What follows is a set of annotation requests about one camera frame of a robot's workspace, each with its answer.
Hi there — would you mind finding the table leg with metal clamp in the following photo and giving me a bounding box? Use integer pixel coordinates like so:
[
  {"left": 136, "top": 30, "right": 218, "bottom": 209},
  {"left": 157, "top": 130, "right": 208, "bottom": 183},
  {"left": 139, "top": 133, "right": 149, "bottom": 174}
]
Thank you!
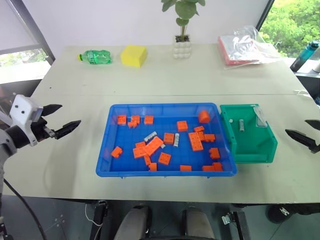
[{"left": 221, "top": 210, "right": 251, "bottom": 240}]

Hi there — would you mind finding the green plastic bin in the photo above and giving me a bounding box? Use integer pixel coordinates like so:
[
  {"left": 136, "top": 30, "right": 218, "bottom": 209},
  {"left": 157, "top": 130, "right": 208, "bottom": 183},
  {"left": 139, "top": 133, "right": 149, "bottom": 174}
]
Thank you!
[{"left": 219, "top": 103, "right": 279, "bottom": 164}]

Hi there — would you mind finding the long orange building block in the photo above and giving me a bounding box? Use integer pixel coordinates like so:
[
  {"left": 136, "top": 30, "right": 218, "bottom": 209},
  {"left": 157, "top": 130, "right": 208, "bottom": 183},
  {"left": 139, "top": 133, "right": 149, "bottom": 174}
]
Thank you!
[
  {"left": 188, "top": 132, "right": 204, "bottom": 152},
  {"left": 144, "top": 136, "right": 164, "bottom": 156}
]

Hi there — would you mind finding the white bubble plant pot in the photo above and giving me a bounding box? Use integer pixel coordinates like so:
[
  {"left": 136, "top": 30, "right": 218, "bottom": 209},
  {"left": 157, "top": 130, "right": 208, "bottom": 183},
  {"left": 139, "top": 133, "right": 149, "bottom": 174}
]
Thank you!
[{"left": 172, "top": 35, "right": 194, "bottom": 60}]

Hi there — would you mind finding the green plastic bottle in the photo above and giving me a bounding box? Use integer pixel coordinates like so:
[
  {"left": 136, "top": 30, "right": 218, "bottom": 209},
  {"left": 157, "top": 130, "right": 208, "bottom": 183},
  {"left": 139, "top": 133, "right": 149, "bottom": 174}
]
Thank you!
[{"left": 76, "top": 49, "right": 113, "bottom": 65}]

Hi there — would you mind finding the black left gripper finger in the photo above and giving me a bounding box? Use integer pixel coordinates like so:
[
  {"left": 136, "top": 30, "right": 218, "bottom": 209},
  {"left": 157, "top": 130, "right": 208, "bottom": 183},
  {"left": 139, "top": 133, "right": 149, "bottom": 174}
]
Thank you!
[
  {"left": 41, "top": 104, "right": 63, "bottom": 117},
  {"left": 53, "top": 119, "right": 82, "bottom": 140}
]

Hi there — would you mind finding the thin white floor cable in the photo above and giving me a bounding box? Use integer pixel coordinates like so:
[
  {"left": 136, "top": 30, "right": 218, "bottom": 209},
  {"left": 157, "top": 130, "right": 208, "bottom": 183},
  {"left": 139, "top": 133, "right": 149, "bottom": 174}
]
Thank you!
[{"left": 84, "top": 203, "right": 104, "bottom": 227}]

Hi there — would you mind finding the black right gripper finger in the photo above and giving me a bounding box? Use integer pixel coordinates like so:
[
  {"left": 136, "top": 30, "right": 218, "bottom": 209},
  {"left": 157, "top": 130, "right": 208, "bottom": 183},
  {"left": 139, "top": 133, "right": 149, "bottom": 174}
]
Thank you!
[
  {"left": 304, "top": 119, "right": 320, "bottom": 131},
  {"left": 284, "top": 128, "right": 320, "bottom": 154}
]

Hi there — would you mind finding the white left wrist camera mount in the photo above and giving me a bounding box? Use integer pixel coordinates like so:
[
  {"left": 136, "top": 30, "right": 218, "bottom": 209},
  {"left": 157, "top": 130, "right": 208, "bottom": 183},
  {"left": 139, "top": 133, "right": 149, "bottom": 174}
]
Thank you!
[{"left": 9, "top": 94, "right": 44, "bottom": 147}]

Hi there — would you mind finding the teal water bottle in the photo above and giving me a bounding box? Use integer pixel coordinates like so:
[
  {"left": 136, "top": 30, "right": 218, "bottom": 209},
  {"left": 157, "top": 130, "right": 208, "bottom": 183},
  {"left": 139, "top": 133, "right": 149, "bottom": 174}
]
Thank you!
[{"left": 289, "top": 39, "right": 320, "bottom": 72}]

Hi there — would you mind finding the black table leg bracket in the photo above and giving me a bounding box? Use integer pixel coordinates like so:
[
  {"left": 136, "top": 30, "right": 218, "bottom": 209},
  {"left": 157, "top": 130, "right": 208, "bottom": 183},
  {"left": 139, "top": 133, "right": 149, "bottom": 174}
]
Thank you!
[{"left": 93, "top": 199, "right": 110, "bottom": 226}]

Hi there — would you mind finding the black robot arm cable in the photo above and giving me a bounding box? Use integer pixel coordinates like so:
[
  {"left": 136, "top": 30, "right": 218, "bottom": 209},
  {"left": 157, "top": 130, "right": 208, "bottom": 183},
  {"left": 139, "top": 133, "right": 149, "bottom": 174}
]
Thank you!
[{"left": 2, "top": 177, "right": 50, "bottom": 240}]

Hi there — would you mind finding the grey rounded shape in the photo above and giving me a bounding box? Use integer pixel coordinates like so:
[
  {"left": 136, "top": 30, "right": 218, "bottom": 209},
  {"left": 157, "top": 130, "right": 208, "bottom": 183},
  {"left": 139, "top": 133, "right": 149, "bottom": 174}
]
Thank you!
[
  {"left": 113, "top": 205, "right": 153, "bottom": 240},
  {"left": 183, "top": 206, "right": 214, "bottom": 240}
]

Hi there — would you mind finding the yellow sponge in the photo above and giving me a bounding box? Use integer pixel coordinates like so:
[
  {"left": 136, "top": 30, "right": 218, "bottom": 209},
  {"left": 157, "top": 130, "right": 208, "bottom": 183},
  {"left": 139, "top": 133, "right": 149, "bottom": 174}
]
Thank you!
[{"left": 120, "top": 44, "right": 148, "bottom": 69}]

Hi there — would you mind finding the black window frame beam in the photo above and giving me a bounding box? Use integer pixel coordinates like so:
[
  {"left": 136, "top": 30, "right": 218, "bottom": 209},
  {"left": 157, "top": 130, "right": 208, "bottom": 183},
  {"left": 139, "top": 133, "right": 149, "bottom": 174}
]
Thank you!
[
  {"left": 10, "top": 0, "right": 56, "bottom": 68},
  {"left": 254, "top": 0, "right": 276, "bottom": 32}
]

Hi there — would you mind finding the clear plastic label holder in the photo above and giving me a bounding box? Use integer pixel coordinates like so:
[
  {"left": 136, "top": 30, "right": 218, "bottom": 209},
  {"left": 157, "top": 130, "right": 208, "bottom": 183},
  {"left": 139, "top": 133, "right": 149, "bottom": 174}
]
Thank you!
[{"left": 252, "top": 106, "right": 268, "bottom": 129}]

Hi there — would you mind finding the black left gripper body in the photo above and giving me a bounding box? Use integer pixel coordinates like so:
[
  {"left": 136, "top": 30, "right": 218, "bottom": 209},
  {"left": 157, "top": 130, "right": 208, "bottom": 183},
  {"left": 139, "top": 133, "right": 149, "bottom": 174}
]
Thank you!
[{"left": 29, "top": 115, "right": 55, "bottom": 145}]

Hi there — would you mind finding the clear plastic bag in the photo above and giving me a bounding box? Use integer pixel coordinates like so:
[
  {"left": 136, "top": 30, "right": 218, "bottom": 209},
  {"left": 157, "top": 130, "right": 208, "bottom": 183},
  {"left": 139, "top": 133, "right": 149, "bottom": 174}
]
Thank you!
[{"left": 217, "top": 25, "right": 282, "bottom": 70}]

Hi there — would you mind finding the blue plastic tray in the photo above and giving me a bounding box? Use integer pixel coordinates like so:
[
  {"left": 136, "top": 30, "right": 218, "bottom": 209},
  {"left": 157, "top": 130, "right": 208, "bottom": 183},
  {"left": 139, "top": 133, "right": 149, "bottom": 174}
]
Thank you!
[{"left": 96, "top": 102, "right": 238, "bottom": 179}]

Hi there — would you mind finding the green leafy plant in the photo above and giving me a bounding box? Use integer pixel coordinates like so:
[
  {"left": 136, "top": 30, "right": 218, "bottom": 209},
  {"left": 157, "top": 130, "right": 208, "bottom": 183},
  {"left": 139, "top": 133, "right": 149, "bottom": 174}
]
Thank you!
[{"left": 160, "top": 0, "right": 206, "bottom": 42}]

